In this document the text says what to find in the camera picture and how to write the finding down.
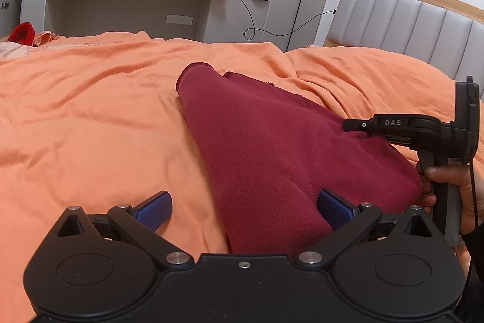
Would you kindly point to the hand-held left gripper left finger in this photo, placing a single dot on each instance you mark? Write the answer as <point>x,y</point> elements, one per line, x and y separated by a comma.
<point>155,210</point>

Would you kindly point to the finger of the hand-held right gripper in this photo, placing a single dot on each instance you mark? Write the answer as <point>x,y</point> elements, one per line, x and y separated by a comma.
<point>357,124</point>

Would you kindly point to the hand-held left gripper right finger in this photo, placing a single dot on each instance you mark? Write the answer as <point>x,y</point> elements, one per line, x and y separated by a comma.
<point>334,210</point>

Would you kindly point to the maroon knit sweater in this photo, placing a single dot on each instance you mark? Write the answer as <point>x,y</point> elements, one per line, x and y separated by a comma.
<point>264,141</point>

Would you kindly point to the person's right forearm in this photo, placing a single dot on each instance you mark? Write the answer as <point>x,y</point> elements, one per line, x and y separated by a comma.
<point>477,262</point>

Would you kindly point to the person's right hand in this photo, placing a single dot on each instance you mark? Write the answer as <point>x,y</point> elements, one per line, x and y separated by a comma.
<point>467,190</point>

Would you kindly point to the grey padded headboard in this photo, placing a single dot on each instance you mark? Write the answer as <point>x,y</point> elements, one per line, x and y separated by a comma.
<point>408,20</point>

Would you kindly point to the orange blanket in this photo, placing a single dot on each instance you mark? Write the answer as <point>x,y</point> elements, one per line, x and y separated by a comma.
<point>94,111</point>

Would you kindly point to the small orange cloth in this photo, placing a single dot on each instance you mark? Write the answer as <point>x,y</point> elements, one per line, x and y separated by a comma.
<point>43,39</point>

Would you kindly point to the pale patterned quilt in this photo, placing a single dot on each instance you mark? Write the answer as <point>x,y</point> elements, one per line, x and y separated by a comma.
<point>15,51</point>

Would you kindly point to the red plush item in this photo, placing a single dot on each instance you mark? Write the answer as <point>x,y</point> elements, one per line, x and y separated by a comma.
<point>22,33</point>

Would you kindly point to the white wall socket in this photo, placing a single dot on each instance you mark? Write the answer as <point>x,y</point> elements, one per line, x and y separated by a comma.
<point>179,19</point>

